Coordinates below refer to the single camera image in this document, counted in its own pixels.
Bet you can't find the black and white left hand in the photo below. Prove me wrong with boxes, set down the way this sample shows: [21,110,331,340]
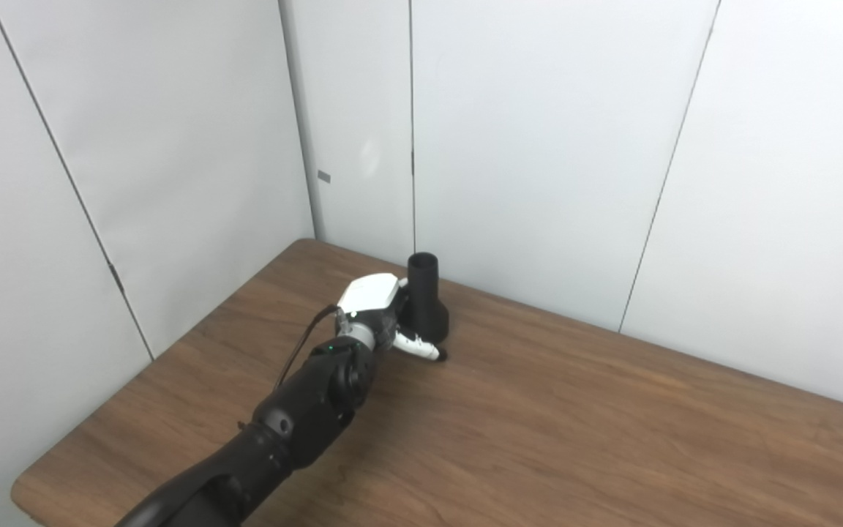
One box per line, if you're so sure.
[335,273,448,364]

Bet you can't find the black funnel-shaped nozzle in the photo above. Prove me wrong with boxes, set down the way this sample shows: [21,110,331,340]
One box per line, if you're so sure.
[398,253,451,342]

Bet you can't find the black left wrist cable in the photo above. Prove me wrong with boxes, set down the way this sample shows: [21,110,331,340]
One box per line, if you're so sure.
[275,305,340,389]

